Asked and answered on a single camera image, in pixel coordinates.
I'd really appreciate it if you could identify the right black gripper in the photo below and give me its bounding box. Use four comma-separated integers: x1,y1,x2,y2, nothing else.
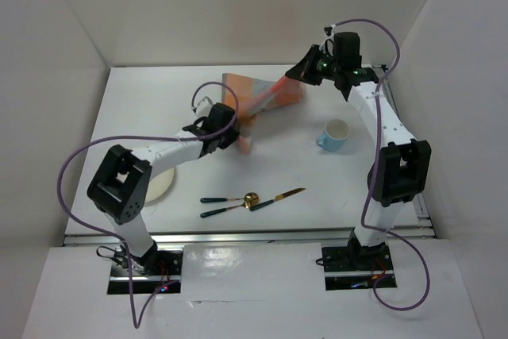
287,44,342,86

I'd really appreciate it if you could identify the checkered orange blue cloth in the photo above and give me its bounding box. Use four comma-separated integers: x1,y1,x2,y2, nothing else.
222,73,305,155

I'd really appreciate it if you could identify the gold spoon green handle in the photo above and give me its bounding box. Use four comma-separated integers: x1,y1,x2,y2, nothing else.
199,197,260,218

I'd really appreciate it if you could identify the gold fork green handle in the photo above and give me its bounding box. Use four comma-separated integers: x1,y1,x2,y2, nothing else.
200,192,259,203

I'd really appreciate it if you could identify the light blue mug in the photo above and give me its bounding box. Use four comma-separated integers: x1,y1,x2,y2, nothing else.
315,119,350,152

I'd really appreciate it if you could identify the cream ceramic plate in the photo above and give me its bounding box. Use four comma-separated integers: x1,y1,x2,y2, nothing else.
144,168,175,203

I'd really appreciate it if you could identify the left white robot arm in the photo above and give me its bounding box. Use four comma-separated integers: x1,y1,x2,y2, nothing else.
87,103,239,275

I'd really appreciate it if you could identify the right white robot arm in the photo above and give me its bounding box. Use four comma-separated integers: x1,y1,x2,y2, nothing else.
286,32,431,270

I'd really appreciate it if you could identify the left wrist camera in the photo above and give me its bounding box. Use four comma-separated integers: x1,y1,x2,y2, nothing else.
194,96,214,118

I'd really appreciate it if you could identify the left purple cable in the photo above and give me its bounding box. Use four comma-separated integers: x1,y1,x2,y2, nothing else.
57,82,240,329

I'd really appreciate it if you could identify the gold knife green handle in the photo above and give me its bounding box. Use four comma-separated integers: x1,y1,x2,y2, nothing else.
249,187,305,212

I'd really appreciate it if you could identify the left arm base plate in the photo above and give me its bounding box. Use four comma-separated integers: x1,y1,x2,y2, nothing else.
106,248,183,295

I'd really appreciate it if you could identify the aluminium frame rail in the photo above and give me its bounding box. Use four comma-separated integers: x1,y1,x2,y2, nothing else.
63,63,437,247

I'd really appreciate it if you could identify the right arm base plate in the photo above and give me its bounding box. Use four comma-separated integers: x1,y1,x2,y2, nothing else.
315,246,397,291

